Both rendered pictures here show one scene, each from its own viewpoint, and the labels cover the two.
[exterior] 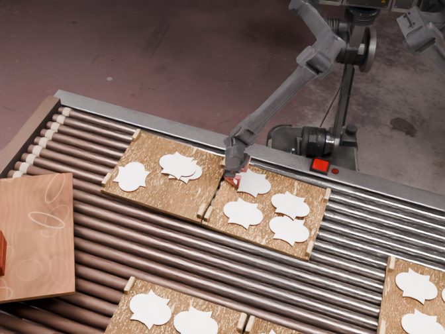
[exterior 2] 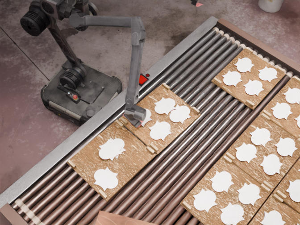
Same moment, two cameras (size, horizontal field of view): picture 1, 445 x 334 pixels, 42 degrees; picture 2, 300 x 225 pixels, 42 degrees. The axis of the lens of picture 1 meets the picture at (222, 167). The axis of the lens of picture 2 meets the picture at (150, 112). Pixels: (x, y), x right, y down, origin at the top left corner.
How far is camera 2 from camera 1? 1.44 m
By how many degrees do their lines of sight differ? 39
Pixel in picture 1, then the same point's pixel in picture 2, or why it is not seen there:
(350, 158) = (88, 68)
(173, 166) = (110, 152)
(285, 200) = (160, 106)
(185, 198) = (135, 156)
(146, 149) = (85, 163)
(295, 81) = (139, 54)
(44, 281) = not seen: outside the picture
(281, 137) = (52, 95)
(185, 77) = not seen: outside the picture
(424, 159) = (96, 37)
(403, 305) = (239, 89)
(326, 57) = (142, 30)
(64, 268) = not seen: outside the picture
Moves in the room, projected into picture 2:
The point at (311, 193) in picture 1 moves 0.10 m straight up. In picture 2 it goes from (159, 93) to (160, 83)
